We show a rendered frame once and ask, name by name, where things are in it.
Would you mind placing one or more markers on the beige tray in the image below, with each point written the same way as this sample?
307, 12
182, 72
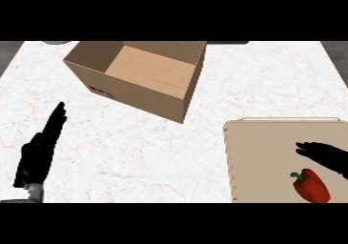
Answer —
275, 158

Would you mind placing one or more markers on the red bell pepper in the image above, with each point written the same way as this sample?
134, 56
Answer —
313, 187

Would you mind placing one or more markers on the open cardboard box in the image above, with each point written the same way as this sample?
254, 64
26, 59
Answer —
142, 77

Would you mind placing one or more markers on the grey round object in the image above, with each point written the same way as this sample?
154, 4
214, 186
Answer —
57, 42

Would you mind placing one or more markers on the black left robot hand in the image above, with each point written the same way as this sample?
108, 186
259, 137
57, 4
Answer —
38, 152

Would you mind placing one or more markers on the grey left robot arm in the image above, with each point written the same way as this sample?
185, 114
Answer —
29, 194

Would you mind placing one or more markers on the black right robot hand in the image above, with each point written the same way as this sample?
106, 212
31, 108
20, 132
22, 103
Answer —
330, 157

